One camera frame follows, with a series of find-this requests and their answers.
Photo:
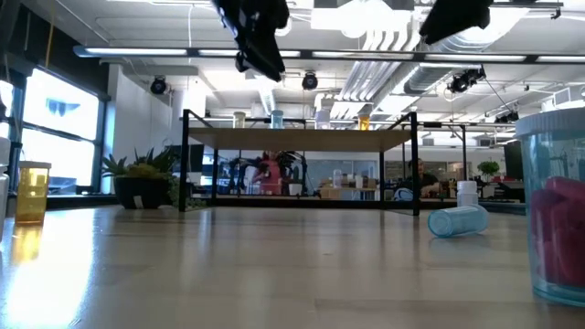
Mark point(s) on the orange pill bottle white cap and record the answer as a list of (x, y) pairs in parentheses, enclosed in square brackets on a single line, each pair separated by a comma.
[(364, 123)]

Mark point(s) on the clear bottle multicoloured capsules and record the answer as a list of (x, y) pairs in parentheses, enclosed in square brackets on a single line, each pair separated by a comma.
[(467, 192)]

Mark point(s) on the black ceiling spotlight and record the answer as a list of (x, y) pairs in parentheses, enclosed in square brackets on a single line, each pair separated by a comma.
[(466, 80), (310, 81), (158, 85)]

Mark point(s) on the black background robot arms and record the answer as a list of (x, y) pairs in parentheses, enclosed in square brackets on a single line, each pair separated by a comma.
[(242, 171)]

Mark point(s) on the clear small bottle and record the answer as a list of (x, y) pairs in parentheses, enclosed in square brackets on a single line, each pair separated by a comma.
[(457, 220)]

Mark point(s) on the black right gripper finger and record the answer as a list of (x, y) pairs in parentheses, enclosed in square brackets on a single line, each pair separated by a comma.
[(457, 18)]

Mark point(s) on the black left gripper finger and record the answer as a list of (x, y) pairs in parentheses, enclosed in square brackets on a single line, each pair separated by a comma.
[(260, 61)]

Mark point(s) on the wooden shelf black metal frame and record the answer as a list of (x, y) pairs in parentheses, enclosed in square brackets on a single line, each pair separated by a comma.
[(297, 139)]

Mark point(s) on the long overhead light bar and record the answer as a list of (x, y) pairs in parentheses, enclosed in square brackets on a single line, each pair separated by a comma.
[(137, 51)]

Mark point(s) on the potted green succulent plant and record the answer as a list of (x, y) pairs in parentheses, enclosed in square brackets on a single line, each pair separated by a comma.
[(141, 192)]

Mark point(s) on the person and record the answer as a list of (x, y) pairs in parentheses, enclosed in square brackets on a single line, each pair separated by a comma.
[(420, 180), (270, 176)]

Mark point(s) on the large bright window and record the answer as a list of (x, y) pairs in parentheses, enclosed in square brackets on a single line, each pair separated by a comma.
[(59, 105)]

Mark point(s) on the black background monitor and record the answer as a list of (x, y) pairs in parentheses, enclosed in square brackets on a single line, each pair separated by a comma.
[(514, 160)]

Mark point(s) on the clear bottle grey white capsules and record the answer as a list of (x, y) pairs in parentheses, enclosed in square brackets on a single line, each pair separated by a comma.
[(322, 119)]

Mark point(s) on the blue pill bottle white cap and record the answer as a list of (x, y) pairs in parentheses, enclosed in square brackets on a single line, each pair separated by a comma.
[(277, 119)]

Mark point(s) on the small background potted plant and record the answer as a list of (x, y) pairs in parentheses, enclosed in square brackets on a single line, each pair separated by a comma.
[(488, 168)]

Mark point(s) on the grey ribbed ceiling duct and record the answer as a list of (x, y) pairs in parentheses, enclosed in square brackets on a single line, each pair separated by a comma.
[(425, 77)]

